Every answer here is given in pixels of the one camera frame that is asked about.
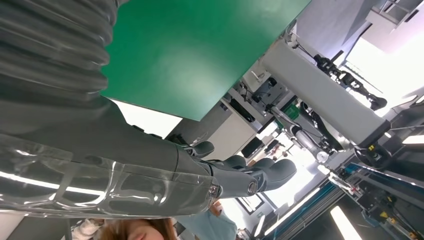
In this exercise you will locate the white table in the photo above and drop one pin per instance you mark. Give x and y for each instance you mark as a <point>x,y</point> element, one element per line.
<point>149,119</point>

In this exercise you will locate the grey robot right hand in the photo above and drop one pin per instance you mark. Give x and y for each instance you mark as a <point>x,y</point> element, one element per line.
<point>99,159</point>

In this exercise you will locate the person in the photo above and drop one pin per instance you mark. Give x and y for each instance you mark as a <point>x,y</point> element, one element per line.
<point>208,227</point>
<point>132,230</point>

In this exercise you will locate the white cabinet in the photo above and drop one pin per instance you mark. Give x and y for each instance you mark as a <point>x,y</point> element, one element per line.
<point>232,136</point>

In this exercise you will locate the long ceiling light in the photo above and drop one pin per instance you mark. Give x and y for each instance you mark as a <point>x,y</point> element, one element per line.
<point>346,225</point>

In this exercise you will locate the blue metal frame rail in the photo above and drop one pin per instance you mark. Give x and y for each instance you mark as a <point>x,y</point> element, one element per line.
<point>298,215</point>

